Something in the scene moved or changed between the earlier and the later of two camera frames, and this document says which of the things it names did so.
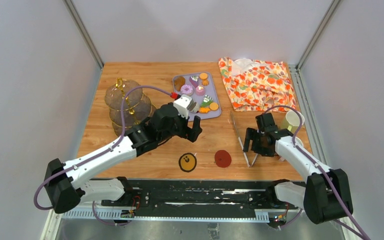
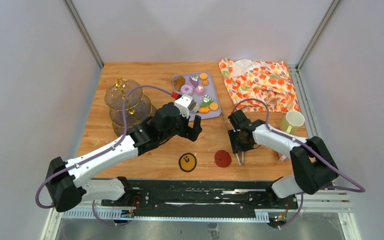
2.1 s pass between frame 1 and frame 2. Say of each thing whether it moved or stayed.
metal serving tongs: moved
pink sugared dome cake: stayed
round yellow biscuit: stayed
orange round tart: stayed
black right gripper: moved
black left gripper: stayed
